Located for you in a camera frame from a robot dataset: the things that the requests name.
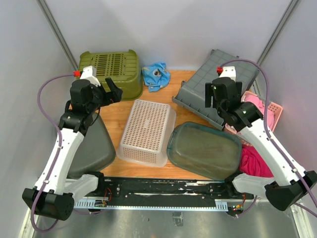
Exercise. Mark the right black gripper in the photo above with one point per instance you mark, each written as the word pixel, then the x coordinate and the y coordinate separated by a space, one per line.
pixel 209 92

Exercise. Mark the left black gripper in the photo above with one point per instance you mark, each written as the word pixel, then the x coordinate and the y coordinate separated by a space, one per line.
pixel 114 96

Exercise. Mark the large grey plastic bin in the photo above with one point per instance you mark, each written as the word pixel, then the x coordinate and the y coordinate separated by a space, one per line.
pixel 191 94

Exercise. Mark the olive green plastic basin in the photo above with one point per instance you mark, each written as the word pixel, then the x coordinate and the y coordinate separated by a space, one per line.
pixel 122 67

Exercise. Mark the white perforated plastic basket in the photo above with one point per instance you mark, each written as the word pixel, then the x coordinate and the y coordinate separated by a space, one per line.
pixel 146 134

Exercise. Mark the grey plastic tray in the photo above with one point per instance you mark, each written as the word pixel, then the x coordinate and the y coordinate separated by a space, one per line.
pixel 95 153

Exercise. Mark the clear blue plastic tub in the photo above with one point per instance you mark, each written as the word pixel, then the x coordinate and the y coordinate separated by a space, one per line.
pixel 204 150

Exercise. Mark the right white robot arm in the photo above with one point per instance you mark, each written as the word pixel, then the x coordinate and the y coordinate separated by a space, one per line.
pixel 290 181

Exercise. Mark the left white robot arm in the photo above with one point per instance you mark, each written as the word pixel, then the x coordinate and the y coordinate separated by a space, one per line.
pixel 50 197

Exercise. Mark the blue patterned cloth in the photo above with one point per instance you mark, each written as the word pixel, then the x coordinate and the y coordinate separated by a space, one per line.
pixel 156 76

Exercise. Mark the light pink cloth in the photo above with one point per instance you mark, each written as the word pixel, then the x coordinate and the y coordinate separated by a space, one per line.
pixel 261 107

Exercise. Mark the pink plastic basket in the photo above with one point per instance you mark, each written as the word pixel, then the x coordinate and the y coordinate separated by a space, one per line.
pixel 275 108

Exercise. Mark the magenta cloth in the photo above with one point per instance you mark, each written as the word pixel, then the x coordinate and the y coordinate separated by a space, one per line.
pixel 253 164

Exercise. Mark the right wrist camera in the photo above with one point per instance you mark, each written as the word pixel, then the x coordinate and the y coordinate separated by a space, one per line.
pixel 227 71

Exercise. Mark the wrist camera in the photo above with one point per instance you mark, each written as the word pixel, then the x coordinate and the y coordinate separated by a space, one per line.
pixel 227 71
pixel 88 73

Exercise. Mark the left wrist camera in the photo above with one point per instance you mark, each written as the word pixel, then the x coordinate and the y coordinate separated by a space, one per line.
pixel 88 73

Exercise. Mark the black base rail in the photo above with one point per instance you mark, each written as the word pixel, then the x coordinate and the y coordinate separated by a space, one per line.
pixel 163 192

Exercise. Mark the aluminium cable duct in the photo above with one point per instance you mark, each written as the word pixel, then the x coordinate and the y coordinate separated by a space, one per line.
pixel 219 206

